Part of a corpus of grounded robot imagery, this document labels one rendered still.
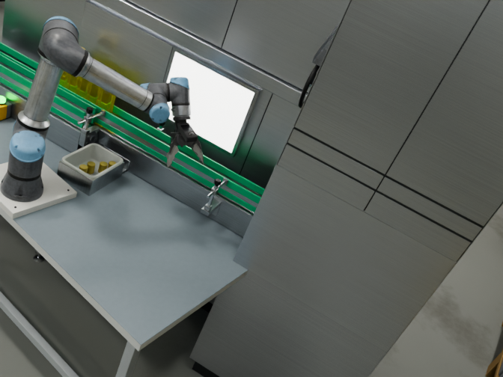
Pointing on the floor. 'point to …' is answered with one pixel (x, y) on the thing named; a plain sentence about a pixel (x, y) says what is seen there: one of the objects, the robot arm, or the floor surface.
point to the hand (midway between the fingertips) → (186, 166)
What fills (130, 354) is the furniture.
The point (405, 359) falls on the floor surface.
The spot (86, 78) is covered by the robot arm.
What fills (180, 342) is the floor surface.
